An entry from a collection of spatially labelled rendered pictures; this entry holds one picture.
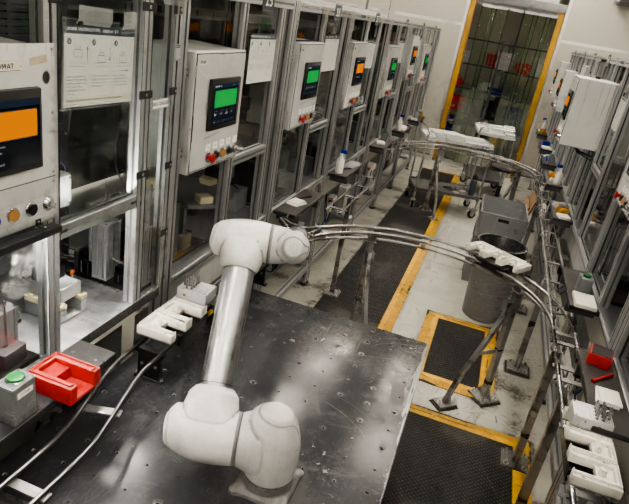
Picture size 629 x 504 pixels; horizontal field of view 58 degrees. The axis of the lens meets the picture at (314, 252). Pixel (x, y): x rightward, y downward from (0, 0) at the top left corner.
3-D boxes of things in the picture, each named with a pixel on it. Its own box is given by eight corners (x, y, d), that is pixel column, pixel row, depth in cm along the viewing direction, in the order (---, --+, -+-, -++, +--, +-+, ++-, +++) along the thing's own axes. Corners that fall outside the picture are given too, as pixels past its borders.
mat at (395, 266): (376, 363, 368) (377, 361, 368) (292, 335, 382) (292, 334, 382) (461, 176, 889) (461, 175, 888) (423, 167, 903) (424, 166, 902)
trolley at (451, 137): (408, 208, 687) (427, 129, 649) (402, 194, 738) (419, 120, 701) (479, 220, 691) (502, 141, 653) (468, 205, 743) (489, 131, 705)
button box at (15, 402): (14, 427, 147) (12, 390, 142) (-10, 417, 149) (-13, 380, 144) (37, 410, 154) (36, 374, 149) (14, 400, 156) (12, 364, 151)
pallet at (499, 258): (461, 257, 345) (466, 241, 341) (475, 253, 354) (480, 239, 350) (513, 283, 321) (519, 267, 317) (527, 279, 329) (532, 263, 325)
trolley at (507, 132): (502, 204, 776) (524, 133, 739) (460, 195, 783) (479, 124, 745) (496, 188, 853) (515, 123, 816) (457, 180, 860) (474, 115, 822)
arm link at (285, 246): (312, 231, 199) (273, 224, 198) (314, 230, 181) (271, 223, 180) (306, 268, 199) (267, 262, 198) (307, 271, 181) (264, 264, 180)
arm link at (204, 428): (232, 467, 157) (152, 456, 156) (234, 467, 172) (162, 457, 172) (277, 215, 185) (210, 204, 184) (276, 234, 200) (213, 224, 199)
